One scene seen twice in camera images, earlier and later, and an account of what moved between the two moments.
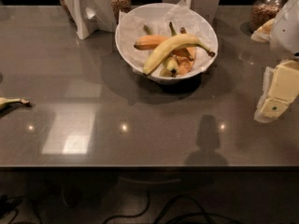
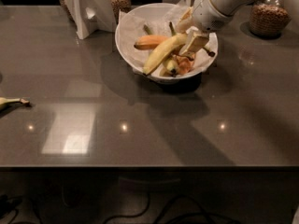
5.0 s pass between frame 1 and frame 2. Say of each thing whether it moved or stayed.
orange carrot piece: stayed
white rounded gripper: moved
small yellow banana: stayed
